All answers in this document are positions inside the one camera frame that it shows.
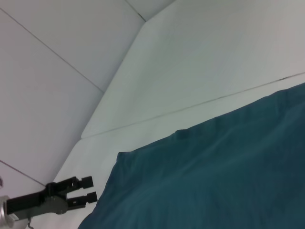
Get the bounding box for teal t-shirt with FREE print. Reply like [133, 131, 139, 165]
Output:
[77, 82, 305, 229]

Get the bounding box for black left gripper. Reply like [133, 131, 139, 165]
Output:
[6, 176, 99, 217]

